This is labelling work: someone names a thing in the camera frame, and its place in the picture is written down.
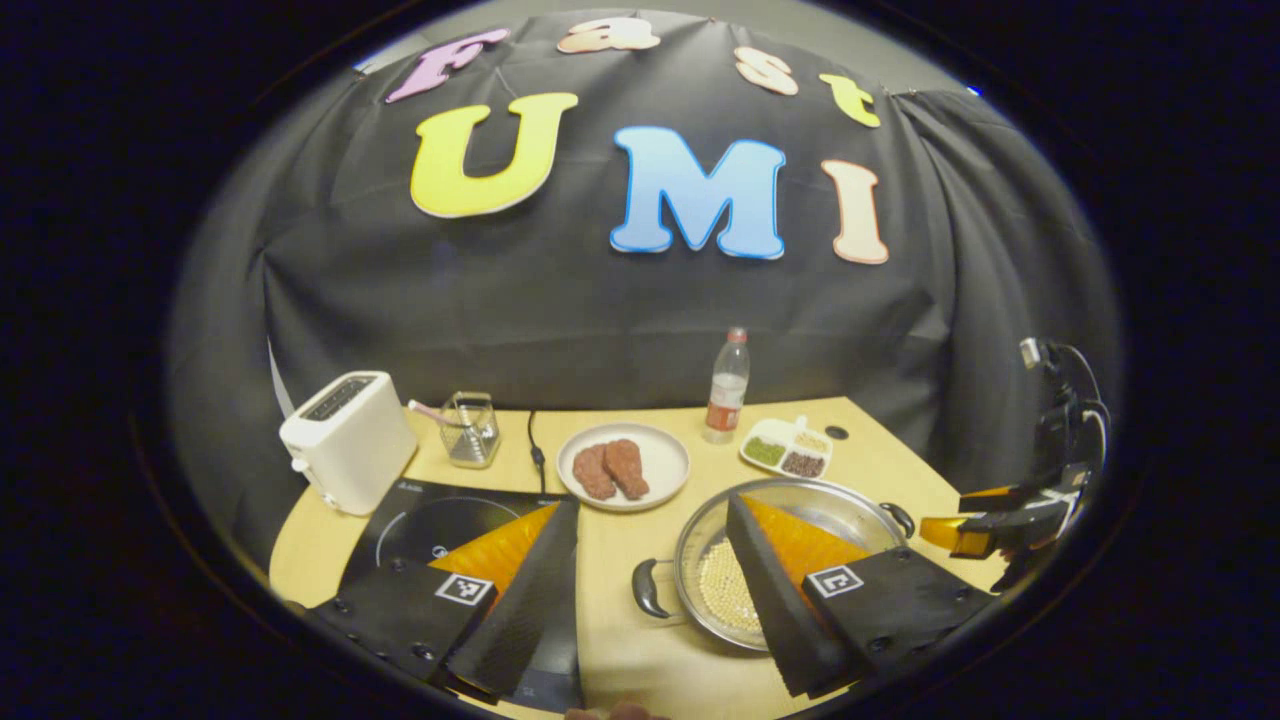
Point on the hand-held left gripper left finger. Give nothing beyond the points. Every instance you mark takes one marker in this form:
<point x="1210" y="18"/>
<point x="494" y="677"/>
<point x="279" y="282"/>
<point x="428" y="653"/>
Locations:
<point x="520" y="620"/>

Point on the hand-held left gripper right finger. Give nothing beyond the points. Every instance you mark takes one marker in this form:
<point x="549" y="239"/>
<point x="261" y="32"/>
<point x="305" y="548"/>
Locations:
<point x="775" y="600"/>

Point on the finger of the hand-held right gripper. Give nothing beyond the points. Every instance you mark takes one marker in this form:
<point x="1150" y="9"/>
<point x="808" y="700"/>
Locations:
<point x="1020" y="497"/>
<point x="990" y="530"/>

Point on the stainless steel pot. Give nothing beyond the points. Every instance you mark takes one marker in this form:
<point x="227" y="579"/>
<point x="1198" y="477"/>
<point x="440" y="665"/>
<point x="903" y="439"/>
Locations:
<point x="715" y="580"/>

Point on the black induction cooktop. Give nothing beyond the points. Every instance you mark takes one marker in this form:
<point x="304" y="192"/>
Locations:
<point x="430" y="520"/>

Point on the white divided bean dish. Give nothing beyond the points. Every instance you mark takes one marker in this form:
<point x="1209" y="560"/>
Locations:
<point x="785" y="450"/>

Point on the brown meat piece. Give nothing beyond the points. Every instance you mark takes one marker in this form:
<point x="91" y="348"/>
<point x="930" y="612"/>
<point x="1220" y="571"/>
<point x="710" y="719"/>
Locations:
<point x="593" y="472"/>
<point x="628" y="468"/>

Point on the white round plate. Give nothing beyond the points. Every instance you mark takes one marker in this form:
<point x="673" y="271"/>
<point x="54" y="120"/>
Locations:
<point x="665" y="465"/>

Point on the clear plastic water bottle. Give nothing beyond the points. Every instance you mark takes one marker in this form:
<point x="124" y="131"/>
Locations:
<point x="726" y="395"/>

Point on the white toaster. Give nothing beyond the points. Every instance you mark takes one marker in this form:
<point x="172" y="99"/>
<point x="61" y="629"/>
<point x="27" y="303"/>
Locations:
<point x="350" y="450"/>

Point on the black backdrop cloth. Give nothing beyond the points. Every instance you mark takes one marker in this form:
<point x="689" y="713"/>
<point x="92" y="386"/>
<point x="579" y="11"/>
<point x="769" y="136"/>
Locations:
<point x="560" y="300"/>

